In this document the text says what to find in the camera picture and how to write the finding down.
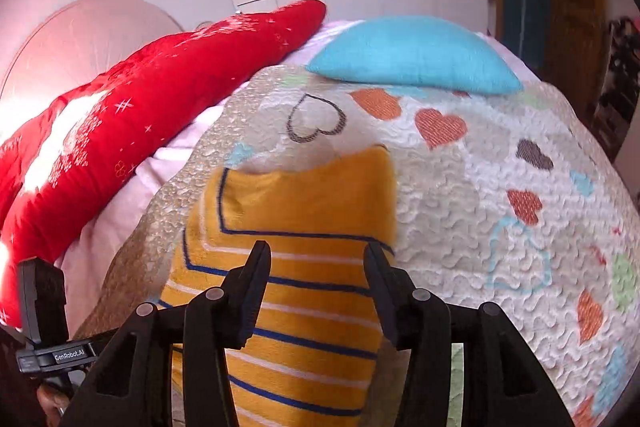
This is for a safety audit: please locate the turquoise knit pillow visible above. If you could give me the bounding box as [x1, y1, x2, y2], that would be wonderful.
[307, 16, 523, 95]

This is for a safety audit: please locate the yellow striped knit sweater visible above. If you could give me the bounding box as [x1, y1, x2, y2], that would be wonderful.
[158, 146, 396, 426]

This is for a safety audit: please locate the person's left hand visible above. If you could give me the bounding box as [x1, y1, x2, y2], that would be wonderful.
[37, 384, 70, 427]

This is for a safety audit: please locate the pale pink bed sheet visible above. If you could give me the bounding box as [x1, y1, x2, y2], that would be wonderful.
[55, 20, 356, 336]

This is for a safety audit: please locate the white cluttered shelf unit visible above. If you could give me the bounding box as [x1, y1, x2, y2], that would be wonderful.
[591, 16, 639, 161]

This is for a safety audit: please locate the heart patterned quilted bedspread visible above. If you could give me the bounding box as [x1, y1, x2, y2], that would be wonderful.
[81, 69, 639, 426]

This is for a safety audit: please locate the pink round headboard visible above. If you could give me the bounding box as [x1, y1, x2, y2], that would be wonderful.
[1, 0, 182, 101]

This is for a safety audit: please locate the red snowflake duvet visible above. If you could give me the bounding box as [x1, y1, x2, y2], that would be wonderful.
[1, 0, 326, 327]

